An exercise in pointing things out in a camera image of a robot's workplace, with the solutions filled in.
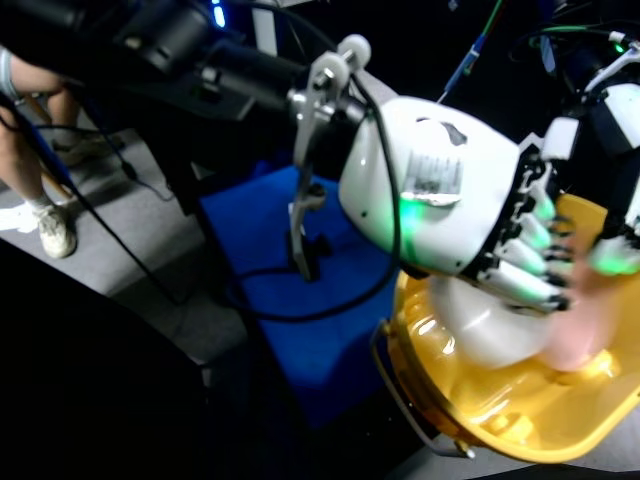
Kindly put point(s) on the yellow plastic bucket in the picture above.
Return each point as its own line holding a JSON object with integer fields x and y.
{"x": 525, "y": 415}

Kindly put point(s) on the white frame post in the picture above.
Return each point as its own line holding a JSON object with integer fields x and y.
{"x": 264, "y": 25}

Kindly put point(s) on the blue light strip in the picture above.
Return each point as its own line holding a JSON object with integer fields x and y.
{"x": 217, "y": 12}

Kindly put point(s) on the large pink bowl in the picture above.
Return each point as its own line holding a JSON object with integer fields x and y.
{"x": 580, "y": 325}

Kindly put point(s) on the white paper scrap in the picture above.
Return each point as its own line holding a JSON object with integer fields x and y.
{"x": 17, "y": 220}

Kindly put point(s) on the person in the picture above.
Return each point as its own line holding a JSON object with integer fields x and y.
{"x": 20, "y": 165}

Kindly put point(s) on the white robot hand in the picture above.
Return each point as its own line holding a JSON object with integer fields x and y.
{"x": 425, "y": 200}
{"x": 620, "y": 115}

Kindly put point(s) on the small grey bowl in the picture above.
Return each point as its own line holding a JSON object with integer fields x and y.
{"x": 485, "y": 335}

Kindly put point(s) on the blue tablecloth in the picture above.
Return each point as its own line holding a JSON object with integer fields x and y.
{"x": 325, "y": 360}

